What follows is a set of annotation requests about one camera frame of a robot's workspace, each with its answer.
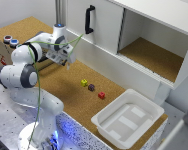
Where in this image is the blue button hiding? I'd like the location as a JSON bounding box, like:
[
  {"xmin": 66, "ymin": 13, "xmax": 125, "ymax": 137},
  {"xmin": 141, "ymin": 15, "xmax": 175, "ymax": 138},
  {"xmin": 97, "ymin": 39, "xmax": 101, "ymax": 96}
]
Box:
[{"xmin": 9, "ymin": 38, "xmax": 20, "ymax": 48}]

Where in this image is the white sliding door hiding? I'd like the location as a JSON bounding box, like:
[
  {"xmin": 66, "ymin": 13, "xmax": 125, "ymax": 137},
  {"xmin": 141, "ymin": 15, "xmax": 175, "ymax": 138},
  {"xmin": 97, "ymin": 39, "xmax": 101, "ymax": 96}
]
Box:
[{"xmin": 66, "ymin": 0, "xmax": 125, "ymax": 56}]

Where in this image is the red button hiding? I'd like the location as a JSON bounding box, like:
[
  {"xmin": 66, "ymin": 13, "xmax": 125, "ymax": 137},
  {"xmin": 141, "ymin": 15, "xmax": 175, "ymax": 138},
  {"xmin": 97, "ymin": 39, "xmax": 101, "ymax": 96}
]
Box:
[{"xmin": 3, "ymin": 34, "xmax": 13, "ymax": 44}]

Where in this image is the wooden drawer box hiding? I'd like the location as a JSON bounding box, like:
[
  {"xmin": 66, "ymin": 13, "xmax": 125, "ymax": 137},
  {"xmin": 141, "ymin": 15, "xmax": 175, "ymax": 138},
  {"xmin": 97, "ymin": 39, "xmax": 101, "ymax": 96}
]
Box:
[{"xmin": 0, "ymin": 16, "xmax": 57, "ymax": 72}]

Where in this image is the black door handle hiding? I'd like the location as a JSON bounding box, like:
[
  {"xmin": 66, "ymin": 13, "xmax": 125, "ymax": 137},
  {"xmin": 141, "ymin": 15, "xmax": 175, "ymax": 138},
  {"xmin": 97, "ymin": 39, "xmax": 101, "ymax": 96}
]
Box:
[{"xmin": 84, "ymin": 4, "xmax": 96, "ymax": 35}]

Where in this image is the white cabinet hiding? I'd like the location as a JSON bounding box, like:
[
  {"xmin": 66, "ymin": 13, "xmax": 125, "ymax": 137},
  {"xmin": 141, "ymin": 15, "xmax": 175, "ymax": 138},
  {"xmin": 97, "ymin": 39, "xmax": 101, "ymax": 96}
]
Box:
[{"xmin": 55, "ymin": 0, "xmax": 188, "ymax": 107}]

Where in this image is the pink block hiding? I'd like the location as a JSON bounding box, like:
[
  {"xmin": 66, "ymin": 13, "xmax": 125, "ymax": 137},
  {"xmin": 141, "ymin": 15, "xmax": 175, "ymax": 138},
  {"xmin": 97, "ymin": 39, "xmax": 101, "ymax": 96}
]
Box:
[{"xmin": 97, "ymin": 91, "xmax": 107, "ymax": 100}]

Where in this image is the white plastic box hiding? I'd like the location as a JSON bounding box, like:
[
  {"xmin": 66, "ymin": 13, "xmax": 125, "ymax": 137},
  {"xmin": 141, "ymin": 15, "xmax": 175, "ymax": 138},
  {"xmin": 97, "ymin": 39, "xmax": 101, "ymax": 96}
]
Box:
[{"xmin": 90, "ymin": 88, "xmax": 166, "ymax": 150}]

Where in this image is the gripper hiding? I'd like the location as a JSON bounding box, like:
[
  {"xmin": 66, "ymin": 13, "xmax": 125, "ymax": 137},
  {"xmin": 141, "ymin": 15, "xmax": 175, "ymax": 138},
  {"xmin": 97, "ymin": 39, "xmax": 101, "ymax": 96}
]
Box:
[{"xmin": 46, "ymin": 46, "xmax": 76, "ymax": 67}]

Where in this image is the green cable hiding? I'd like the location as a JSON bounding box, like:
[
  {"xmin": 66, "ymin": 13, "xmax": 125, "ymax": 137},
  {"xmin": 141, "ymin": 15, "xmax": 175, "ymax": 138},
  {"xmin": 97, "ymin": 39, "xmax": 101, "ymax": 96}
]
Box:
[{"xmin": 21, "ymin": 32, "xmax": 85, "ymax": 150}]

